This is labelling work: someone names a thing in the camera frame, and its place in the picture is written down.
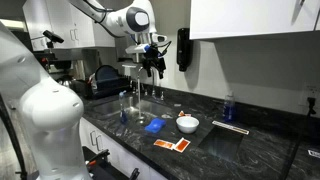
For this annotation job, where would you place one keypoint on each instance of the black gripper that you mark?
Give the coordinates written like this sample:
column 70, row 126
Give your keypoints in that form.
column 154, row 57

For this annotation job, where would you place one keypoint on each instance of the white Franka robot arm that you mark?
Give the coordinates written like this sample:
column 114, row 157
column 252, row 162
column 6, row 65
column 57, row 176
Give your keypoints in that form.
column 50, row 110

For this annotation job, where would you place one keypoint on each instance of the chrome gooseneck faucet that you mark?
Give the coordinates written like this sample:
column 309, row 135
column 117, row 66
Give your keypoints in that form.
column 153, row 83

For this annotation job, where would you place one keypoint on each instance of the black dish rack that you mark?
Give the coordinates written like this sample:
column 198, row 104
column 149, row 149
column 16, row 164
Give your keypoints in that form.
column 108, row 81

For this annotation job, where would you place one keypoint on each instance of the blue liquid spray bottle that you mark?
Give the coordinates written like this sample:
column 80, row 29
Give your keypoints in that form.
column 123, row 110

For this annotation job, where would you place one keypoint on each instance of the orange sauce packet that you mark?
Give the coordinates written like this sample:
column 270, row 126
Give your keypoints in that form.
column 182, row 114
column 164, row 144
column 182, row 145

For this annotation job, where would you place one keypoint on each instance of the blue sponge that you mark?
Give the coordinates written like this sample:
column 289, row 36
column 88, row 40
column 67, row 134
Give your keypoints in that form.
column 155, row 125

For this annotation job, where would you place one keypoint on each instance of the stainless steel sink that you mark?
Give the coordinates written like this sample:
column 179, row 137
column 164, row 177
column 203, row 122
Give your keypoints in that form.
column 110, row 107

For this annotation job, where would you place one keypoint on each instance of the white bowl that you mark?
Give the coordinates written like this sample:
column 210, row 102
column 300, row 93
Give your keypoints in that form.
column 187, row 124

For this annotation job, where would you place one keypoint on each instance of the clear bottle with blue liquid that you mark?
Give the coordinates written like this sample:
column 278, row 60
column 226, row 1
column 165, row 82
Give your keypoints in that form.
column 229, row 108

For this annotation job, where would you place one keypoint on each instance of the steel kettle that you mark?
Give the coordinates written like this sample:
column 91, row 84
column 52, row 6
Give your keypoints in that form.
column 66, row 81

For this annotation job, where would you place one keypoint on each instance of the white lower cabinet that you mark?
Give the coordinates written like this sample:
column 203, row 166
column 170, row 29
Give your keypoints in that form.
column 113, row 153

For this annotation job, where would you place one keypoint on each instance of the black equipment stand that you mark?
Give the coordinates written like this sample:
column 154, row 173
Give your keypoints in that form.
column 100, row 166

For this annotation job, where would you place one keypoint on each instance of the large white upper cabinet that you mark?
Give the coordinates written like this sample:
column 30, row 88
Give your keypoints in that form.
column 253, row 16

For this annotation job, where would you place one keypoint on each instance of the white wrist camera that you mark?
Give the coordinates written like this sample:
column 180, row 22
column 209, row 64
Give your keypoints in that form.
column 137, row 49

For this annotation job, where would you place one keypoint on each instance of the black wall soap dispenser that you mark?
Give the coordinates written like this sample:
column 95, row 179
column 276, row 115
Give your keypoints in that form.
column 184, row 50

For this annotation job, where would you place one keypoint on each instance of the black camera on tripod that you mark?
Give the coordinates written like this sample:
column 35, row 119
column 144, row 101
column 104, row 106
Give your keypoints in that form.
column 52, row 36

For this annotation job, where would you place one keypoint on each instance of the white wall power outlet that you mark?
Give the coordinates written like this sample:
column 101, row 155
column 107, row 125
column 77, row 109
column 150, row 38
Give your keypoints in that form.
column 310, row 91

